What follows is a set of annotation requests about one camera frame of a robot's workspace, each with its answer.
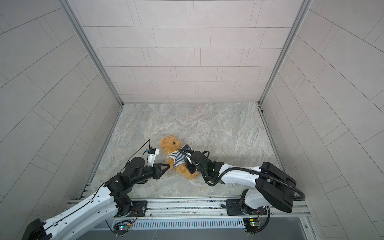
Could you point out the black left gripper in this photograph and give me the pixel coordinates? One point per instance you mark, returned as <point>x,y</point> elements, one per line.
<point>157,173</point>

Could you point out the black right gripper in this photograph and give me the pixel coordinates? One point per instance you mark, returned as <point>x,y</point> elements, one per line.
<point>188,166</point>

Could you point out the blue white striped knit sweater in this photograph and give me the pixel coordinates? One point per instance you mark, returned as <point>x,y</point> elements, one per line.
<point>178,158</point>

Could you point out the brown plush teddy bear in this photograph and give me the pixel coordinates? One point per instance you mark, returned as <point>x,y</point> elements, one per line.
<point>171,144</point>

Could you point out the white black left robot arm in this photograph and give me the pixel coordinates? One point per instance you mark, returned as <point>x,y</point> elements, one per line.
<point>109,200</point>

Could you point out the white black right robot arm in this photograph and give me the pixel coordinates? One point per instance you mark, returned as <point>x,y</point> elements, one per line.
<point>268,185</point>

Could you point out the left green circuit board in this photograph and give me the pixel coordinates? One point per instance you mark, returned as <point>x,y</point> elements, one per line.
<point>122,227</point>

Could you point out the green circuit board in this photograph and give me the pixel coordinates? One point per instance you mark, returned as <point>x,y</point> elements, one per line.
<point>122,227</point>
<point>251,225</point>

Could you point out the right green circuit board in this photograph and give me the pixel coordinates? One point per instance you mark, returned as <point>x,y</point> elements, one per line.
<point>251,225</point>

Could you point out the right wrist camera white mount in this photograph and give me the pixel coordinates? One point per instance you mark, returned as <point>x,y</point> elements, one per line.
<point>187,150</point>

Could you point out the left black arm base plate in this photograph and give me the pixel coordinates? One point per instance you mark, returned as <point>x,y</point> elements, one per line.
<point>138,209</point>

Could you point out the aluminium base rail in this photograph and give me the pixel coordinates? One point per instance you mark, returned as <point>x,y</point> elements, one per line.
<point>203,213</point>

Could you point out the left aluminium corner post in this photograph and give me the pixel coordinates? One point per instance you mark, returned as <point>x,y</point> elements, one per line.
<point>69,13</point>

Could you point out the aluminium corner post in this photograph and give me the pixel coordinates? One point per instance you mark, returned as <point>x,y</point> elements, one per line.
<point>69,13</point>
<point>290,38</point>

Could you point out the right aluminium corner post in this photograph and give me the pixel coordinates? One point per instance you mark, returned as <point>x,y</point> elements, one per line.
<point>290,38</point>

